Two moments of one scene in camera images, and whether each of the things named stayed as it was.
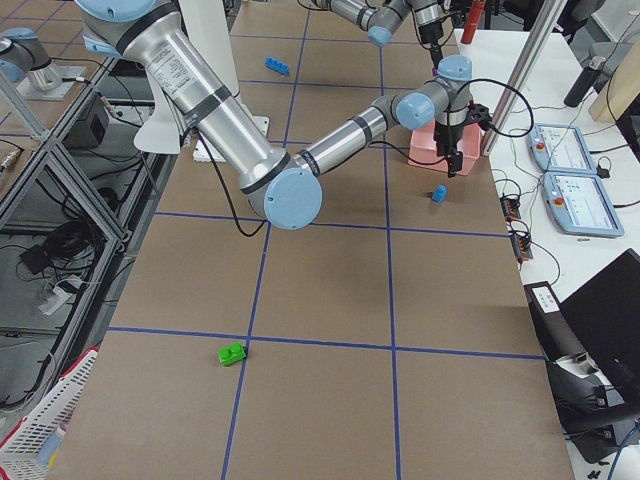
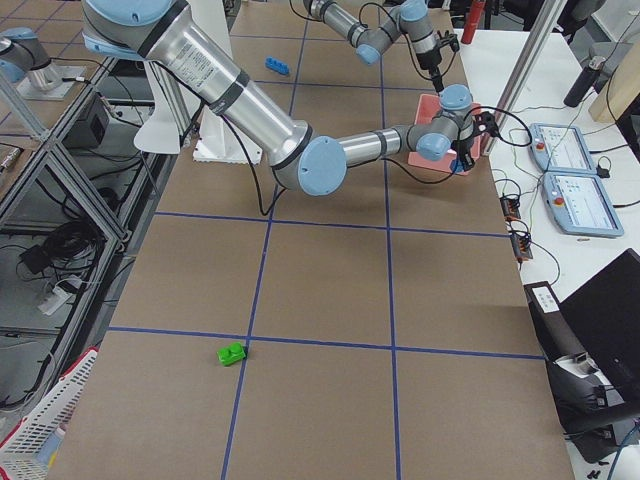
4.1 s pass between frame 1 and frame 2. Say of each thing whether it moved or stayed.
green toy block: stayed
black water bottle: stayed
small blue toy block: moved
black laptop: stayed
